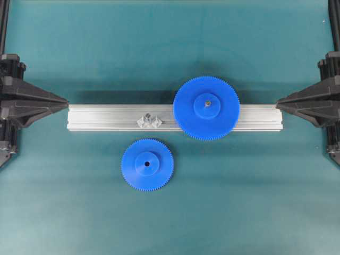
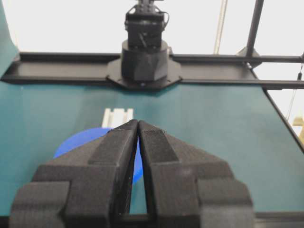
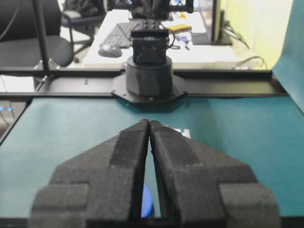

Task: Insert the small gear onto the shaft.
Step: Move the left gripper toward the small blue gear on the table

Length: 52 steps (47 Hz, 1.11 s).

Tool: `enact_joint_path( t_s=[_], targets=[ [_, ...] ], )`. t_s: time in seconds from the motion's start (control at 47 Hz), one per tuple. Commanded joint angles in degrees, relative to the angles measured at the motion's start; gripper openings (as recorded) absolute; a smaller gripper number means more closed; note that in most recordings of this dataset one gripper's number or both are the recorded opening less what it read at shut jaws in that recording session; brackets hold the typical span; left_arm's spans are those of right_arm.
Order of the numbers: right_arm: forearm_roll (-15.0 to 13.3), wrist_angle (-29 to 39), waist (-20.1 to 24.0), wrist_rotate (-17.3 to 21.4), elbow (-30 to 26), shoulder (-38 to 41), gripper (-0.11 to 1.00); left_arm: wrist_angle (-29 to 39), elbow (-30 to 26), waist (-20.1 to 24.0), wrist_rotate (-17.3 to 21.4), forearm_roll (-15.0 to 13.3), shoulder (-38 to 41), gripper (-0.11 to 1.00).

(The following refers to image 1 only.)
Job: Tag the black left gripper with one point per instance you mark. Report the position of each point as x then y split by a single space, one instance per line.
11 67

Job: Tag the black right frame post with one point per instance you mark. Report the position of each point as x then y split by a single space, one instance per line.
333 10

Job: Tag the clear shaft bracket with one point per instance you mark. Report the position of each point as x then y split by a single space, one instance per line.
148 121

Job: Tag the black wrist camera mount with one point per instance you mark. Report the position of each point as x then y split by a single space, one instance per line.
32 103
309 104

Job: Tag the aluminium extrusion rail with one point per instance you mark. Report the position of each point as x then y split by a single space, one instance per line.
101 117

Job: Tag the black frame post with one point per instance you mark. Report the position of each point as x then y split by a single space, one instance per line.
333 10
4 14

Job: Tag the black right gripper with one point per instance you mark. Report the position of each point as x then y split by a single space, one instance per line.
329 75

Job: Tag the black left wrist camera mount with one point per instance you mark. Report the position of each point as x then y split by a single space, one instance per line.
32 103

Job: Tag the small blue gear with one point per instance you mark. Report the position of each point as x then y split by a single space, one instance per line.
147 165

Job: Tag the black left frame post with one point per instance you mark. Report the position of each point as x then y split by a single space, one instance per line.
4 14

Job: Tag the large blue gear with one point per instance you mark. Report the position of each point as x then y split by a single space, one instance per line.
206 108

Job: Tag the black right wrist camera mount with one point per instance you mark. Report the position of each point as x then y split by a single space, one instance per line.
309 104

